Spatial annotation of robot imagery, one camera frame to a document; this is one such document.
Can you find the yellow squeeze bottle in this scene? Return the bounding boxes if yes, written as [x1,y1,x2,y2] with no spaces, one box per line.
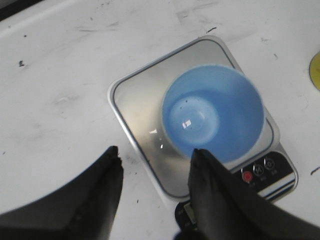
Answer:
[309,52,320,91]

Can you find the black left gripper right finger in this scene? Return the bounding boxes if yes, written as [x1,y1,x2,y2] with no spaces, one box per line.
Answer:
[188,149,320,240]

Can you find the light blue plastic cup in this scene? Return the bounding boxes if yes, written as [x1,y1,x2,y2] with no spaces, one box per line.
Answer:
[161,64,265,164]

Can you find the silver electronic kitchen scale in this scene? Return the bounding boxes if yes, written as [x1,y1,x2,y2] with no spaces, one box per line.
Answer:
[109,35,298,230]

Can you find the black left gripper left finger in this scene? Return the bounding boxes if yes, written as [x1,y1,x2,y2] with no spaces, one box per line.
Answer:
[0,146,124,240]

